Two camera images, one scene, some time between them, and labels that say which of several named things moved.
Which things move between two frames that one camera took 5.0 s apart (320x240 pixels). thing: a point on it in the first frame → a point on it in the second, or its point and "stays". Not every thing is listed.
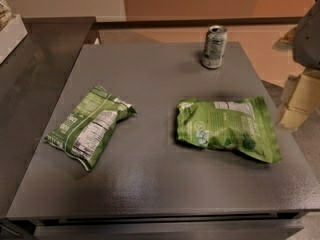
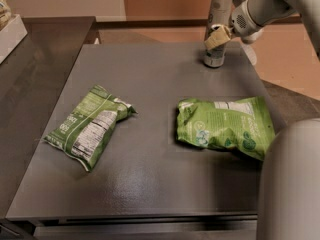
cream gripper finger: (303, 98) → (241, 25)
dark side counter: (35, 80) stays
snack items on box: (5, 12) stays
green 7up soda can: (214, 47) stays
